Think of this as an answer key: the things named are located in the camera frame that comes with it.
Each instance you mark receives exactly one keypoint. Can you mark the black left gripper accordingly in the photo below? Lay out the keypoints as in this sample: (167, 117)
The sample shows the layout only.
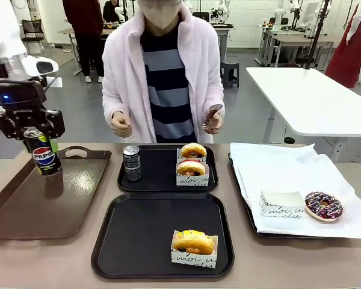
(18, 96)

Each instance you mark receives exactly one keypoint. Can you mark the black green Pepsi can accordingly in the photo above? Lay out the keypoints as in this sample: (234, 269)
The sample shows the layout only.
(45, 159)

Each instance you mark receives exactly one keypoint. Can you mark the grey black Pepsi can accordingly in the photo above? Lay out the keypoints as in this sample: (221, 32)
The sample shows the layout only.
(131, 165)

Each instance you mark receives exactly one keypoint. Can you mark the glazed donut box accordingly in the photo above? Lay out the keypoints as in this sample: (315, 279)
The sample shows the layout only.
(207, 161)

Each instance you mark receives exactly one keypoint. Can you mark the black serving tongs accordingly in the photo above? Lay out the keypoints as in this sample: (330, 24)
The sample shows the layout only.
(216, 107)

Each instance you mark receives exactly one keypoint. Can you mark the yellow topped donut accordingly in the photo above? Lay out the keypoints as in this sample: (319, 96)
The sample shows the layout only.
(195, 242)

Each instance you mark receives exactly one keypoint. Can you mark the person's left forearm pink sleeve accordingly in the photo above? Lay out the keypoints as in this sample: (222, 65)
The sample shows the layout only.
(215, 96)

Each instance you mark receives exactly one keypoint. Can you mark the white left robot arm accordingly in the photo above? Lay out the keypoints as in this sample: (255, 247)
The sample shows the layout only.
(6, 30)

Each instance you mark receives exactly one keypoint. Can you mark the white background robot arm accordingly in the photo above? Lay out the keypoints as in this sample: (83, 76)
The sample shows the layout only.
(279, 15)

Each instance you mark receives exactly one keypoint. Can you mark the person's right forearm pink sleeve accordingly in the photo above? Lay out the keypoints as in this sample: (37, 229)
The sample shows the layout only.
(114, 99)

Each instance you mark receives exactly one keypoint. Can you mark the person's right hand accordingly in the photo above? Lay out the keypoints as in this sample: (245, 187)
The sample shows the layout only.
(121, 126)

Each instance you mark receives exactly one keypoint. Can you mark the person's left hand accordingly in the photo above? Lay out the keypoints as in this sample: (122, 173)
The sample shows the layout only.
(215, 123)

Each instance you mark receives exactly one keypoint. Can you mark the brown plastic tray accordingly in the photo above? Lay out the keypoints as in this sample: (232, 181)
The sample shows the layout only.
(48, 210)

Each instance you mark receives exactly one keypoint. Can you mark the black office chair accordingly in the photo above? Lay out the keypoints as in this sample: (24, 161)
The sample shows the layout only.
(33, 30)

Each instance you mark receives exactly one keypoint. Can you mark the grey work table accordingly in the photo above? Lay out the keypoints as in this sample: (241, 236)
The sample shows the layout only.
(69, 31)

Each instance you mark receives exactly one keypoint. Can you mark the person in dark red top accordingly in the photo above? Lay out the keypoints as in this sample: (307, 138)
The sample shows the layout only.
(84, 30)

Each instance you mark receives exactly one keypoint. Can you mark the person in pink jacket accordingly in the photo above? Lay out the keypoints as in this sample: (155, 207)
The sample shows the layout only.
(123, 60)

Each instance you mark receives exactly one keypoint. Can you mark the small black square tray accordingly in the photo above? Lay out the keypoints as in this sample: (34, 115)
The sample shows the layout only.
(159, 168)

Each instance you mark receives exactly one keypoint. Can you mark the seated person in black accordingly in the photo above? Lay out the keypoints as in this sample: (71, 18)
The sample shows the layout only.
(109, 10)

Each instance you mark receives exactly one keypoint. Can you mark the large black square tray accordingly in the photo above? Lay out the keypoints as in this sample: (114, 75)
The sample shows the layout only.
(138, 234)

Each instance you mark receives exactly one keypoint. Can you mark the beige face mask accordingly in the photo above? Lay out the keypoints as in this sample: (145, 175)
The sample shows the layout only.
(161, 13)

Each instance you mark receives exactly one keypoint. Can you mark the black plastic stool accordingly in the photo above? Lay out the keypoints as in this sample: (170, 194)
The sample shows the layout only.
(230, 67)

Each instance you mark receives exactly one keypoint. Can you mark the black tray under paper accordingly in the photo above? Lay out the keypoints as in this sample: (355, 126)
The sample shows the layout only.
(254, 228)

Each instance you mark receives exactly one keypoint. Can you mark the white paper-lined tray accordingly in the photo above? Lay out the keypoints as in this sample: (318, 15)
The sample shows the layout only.
(288, 168)

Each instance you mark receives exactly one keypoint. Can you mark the empty white paper box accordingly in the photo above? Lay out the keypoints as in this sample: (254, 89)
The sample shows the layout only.
(282, 200)

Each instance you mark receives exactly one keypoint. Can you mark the white lab bench table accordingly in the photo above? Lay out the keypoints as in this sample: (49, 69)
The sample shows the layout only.
(291, 40)

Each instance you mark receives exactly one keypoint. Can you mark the black pole stand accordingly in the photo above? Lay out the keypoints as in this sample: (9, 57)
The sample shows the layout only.
(316, 36)

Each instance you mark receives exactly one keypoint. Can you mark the chocolate sprinkle donut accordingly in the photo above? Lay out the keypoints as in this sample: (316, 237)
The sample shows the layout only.
(334, 212)

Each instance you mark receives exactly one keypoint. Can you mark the red dress on mannequin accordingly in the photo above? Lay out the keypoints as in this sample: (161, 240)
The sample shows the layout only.
(346, 54)

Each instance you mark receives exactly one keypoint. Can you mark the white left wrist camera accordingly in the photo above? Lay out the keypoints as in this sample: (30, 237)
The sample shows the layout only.
(54, 82)

